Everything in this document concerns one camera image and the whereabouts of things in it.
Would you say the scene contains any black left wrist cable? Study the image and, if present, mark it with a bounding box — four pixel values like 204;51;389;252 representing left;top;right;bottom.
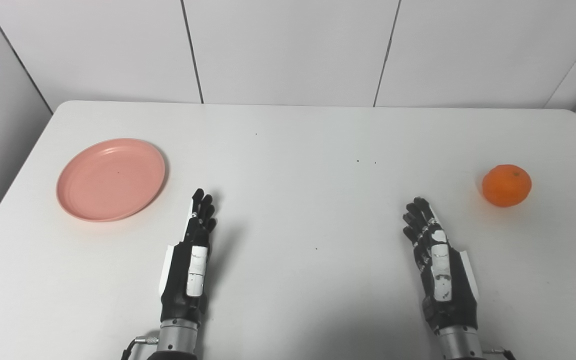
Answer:
120;336;160;360

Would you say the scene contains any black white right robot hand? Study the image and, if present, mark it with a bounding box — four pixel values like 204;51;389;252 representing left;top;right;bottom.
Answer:
401;196;480;334

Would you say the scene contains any orange fruit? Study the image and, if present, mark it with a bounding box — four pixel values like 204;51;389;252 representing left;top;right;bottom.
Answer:
482;164;533;208

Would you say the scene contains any pink round plate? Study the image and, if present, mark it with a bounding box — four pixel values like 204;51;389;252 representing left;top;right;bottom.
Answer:
56;138;167;223

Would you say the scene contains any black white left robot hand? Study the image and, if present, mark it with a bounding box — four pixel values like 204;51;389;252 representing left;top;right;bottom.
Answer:
160;188;218;323

